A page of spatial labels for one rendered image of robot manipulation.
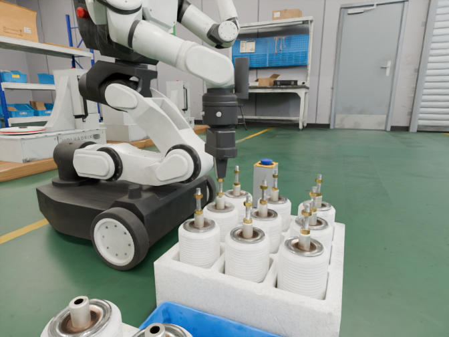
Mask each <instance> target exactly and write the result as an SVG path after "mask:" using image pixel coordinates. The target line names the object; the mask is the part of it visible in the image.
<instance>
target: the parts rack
mask: <svg viewBox="0 0 449 337"><path fill-rule="evenodd" d="M65 17H66V23H67V33H68V39H69V46H70V47H73V42H72V36H71V29H75V28H78V27H71V25H70V20H69V15H65ZM0 48H3V49H12V50H16V51H25V52H29V53H38V54H43V55H51V56H56V57H61V58H69V59H71V65H72V67H73V68H76V64H75V62H76V63H77V65H78V66H79V67H80V68H81V69H83V68H82V67H81V66H80V65H79V64H78V62H77V61H76V60H75V58H79V57H91V64H92V66H93V65H94V64H95V61H94V50H93V49H90V52H86V51H80V50H75V49H69V48H64V47H58V46H54V45H47V44H44V43H37V42H33V41H26V40H22V39H15V38H12V37H5V36H1V35H0ZM75 55H82V56H75ZM83 70H84V69H83ZM4 89H9V90H51V91H55V85H51V84H26V83H12V82H2V77H1V71H0V100H1V107H2V111H3V114H0V116H3V118H1V122H4V121H5V127H6V128H10V127H11V124H12V123H22V122H40V121H48V120H49V117H50V116H34V117H22V118H10V117H9V114H8V109H7V103H6V99H5V93H4V91H5V90H4ZM97 105H98V117H99V122H101V117H100V105H99V103H97Z"/></svg>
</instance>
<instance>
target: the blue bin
mask: <svg viewBox="0 0 449 337"><path fill-rule="evenodd" d="M153 323H167V324H174V325H177V326H180V327H182V328H184V329H185V330H186V331H187V332H189V333H190V334H191V335H192V337H283V336H279V335H276V334H273V333H270V332H266V331H264V330H260V329H258V328H254V327H251V326H248V325H244V324H241V323H238V322H235V321H232V320H228V319H226V318H222V317H219V316H215V315H213V314H209V313H206V312H203V311H200V310H196V309H194V308H190V307H188V306H183V305H181V304H177V303H175V302H171V301H164V302H162V303H161V304H160V305H159V306H158V307H157V308H156V309H155V310H154V311H153V312H152V313H151V314H150V315H149V317H148V318H147V319H146V320H145V321H144V323H143V324H142V325H141V326H140V327H139V329H140V330H141V329H143V328H145V327H147V326H149V325H151V324H153Z"/></svg>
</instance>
